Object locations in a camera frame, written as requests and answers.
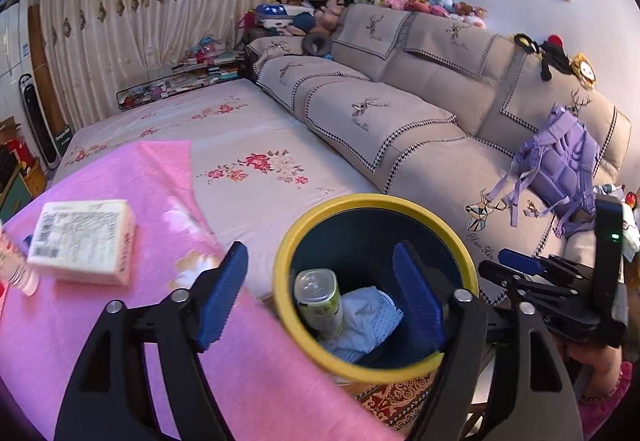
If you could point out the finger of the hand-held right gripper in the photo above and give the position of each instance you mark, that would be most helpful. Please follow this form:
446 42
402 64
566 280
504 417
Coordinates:
520 260
505 283

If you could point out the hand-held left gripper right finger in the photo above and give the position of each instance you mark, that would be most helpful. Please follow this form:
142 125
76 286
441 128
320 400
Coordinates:
415 291

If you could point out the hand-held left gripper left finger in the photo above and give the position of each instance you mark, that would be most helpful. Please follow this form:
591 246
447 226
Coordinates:
222 291

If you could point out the white tissue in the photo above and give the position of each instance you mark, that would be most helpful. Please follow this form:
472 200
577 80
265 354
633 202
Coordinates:
370 321

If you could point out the yellow-rimmed dark trash bin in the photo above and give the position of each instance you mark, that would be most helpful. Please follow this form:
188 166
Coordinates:
370 231

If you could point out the green white plastic bottle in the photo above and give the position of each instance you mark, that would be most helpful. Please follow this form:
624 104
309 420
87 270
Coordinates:
320 303

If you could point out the white cardboard box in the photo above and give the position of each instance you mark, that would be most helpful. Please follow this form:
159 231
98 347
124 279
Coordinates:
80 241

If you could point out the pink white carton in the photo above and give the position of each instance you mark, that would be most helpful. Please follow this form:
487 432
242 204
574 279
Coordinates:
15 261

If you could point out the person's right forearm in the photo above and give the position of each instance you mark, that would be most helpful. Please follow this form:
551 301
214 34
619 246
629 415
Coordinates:
607 413

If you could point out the person's right hand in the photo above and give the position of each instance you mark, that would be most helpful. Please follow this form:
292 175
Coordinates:
597 368

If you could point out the purple backpack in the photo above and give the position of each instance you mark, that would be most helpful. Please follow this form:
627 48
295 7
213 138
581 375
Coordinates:
555 171

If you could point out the pink floral tablecloth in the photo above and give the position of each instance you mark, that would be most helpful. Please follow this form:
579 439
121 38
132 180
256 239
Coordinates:
125 321

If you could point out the red patterned rug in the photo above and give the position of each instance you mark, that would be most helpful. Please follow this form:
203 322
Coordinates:
400 398

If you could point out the white floral bedsheet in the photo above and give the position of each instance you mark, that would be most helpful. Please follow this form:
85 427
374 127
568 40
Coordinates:
240 131

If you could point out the grey sofa with deer covers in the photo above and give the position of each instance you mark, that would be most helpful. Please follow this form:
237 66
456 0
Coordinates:
425 86

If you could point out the yellow round plush toy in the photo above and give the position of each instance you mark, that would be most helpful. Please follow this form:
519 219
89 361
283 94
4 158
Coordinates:
584 68

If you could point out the black plush toy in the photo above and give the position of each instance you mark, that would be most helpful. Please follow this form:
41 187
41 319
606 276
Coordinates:
547 56

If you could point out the pile of books and toys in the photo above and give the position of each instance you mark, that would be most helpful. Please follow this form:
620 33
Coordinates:
195 71

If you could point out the open cardboard boxes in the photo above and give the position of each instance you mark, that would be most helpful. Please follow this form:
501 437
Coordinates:
17 161

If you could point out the black tower fan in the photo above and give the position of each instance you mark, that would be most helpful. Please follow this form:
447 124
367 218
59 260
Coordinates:
37 121

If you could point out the grey neck pillow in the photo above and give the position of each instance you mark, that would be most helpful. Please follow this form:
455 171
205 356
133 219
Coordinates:
317 45

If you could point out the blue star pillow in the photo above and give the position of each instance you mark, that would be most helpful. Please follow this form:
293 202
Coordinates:
282 15

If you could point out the beige embroidered curtain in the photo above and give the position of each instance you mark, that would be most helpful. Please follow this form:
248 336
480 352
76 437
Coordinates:
150 6

